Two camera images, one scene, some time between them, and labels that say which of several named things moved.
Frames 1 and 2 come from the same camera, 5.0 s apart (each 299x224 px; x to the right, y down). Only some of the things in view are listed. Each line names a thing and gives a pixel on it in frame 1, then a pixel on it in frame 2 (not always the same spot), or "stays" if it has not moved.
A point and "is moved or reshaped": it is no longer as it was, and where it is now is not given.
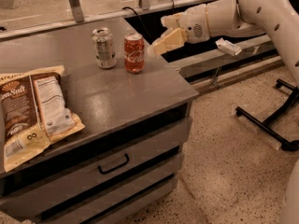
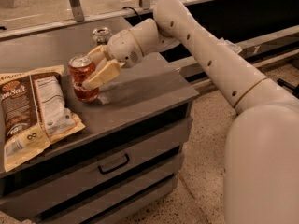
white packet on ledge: x=227 y=47 stays
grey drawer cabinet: x=135 y=131 stays
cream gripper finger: x=173 y=39 -> x=109 y=70
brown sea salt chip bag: x=34 y=112 stays
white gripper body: x=193 y=22 -> x=121 y=48
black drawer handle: x=101 y=171 stays
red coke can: x=134 y=52 is moved or reshaped
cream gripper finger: x=170 y=21 -> x=98 y=54
